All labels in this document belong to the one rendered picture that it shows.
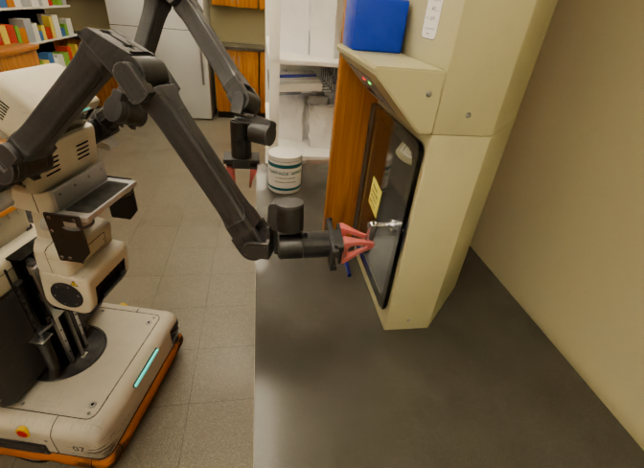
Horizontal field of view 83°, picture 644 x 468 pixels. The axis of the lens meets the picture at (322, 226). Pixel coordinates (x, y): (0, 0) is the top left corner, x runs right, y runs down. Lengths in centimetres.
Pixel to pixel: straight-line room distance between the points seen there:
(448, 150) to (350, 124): 39
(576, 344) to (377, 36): 81
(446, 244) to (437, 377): 28
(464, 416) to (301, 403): 31
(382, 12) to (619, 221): 62
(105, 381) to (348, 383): 114
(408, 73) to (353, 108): 40
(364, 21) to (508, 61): 27
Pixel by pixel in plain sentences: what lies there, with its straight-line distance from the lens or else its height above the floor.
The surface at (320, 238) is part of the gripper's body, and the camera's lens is 75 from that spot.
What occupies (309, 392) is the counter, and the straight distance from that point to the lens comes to 77.
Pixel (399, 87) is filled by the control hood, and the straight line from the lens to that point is 61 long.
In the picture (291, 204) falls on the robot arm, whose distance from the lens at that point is 71.
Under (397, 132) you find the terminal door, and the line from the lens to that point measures 77.
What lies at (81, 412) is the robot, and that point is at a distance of 168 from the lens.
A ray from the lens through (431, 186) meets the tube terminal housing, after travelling 69.
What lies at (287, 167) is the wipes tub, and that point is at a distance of 137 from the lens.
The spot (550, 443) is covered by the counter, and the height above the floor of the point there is 94.
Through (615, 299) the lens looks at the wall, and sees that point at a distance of 96.
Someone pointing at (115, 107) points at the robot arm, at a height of 126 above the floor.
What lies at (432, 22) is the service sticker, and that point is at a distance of 71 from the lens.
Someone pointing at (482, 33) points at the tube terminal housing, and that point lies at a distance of 65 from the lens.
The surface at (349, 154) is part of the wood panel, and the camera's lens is 102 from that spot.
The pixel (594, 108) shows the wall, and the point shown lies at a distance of 101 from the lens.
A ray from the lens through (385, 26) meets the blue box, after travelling 79.
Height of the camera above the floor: 158
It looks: 32 degrees down
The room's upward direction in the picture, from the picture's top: 5 degrees clockwise
